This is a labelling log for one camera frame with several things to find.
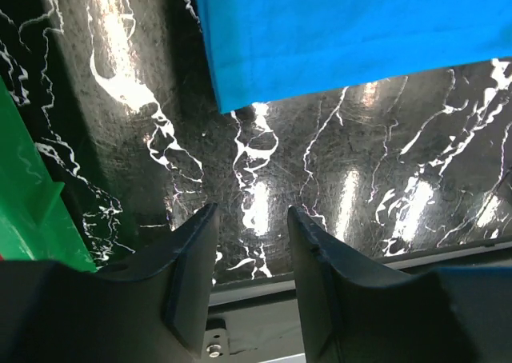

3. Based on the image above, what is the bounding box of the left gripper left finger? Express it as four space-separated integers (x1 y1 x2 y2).
1 204 219 362

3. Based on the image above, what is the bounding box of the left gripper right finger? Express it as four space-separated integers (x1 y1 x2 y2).
287 207 511 362

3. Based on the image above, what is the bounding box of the blue t shirt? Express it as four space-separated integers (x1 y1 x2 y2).
197 0 511 113

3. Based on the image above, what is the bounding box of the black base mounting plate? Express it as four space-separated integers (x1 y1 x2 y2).
200 237 511 362

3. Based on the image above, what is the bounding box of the green plastic bin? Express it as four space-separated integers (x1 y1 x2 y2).
1 85 96 272

